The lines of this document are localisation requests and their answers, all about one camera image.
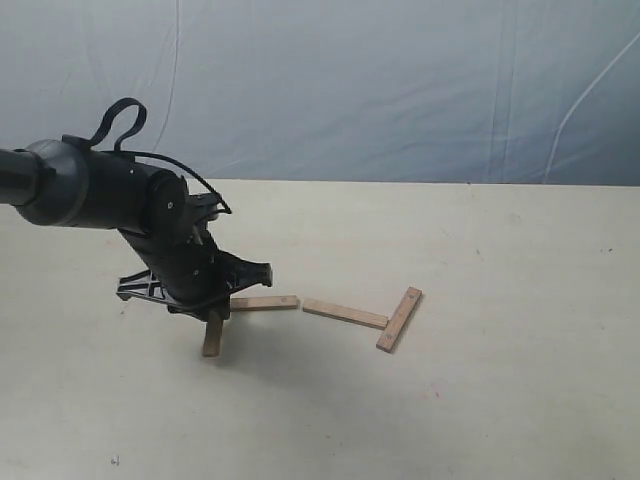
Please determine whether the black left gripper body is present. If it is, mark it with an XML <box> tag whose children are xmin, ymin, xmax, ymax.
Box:
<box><xmin>116</xmin><ymin>193</ymin><xmax>273</xmax><ymax>320</ymax></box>

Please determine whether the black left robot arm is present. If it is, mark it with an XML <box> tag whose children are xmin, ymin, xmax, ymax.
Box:
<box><xmin>1</xmin><ymin>140</ymin><xmax>273</xmax><ymax>321</ymax></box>

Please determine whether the angled wooden stick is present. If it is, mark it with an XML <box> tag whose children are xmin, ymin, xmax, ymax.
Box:
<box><xmin>376</xmin><ymin>287</ymin><xmax>423</xmax><ymax>353</ymax></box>

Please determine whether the blue backdrop cloth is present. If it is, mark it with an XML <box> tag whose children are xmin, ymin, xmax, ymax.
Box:
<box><xmin>1</xmin><ymin>1</ymin><xmax>639</xmax><ymax>186</ymax></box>

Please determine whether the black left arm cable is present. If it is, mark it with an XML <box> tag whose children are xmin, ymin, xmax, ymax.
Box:
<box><xmin>88</xmin><ymin>97</ymin><xmax>234</xmax><ymax>217</ymax></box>

